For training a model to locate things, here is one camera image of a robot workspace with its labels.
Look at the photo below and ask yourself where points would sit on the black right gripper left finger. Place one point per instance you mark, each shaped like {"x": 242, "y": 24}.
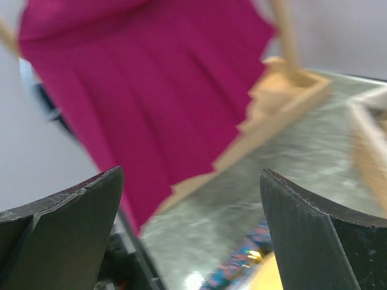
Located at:
{"x": 58, "y": 242}

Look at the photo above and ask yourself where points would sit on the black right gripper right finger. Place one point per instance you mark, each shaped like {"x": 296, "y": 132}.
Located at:
{"x": 320, "y": 244}

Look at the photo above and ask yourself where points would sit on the magenta pleated skirt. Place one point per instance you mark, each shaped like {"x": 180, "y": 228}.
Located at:
{"x": 145, "y": 99}

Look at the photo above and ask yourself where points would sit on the yellow cream dinner plate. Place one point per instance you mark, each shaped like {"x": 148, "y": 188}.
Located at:
{"x": 267, "y": 276}

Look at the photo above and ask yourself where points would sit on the patterned placemat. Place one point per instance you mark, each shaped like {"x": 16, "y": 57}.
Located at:
{"x": 236, "y": 269}

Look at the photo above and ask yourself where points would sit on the wooden clothes rack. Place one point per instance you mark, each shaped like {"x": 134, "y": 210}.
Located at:
{"x": 272, "y": 99}

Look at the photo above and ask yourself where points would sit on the gold fork green handle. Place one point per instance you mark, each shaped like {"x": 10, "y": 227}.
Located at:
{"x": 254, "y": 256}

